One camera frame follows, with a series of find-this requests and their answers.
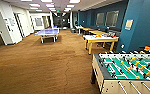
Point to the long wooden table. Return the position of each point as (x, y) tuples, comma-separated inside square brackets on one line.
[(89, 30)]

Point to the air hockey table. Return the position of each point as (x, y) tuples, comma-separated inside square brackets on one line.
[(101, 39)]

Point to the blue ping pong table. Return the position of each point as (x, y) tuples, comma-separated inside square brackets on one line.
[(47, 32)]

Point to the glass office window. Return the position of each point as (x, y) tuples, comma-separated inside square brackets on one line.
[(38, 22)]

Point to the green foosball table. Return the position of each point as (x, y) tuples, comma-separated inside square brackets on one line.
[(131, 71)]

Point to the small orange object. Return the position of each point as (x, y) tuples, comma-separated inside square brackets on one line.
[(147, 48)]

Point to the dark glass wall window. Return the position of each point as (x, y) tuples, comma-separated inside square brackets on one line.
[(112, 18), (100, 19)]

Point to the low white wall outlet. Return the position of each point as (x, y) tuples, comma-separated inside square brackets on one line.
[(122, 46)]

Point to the yellow wall poster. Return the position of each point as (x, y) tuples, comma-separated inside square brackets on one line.
[(129, 25)]

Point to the white wall notice sheet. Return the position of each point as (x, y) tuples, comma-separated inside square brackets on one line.
[(12, 22)]

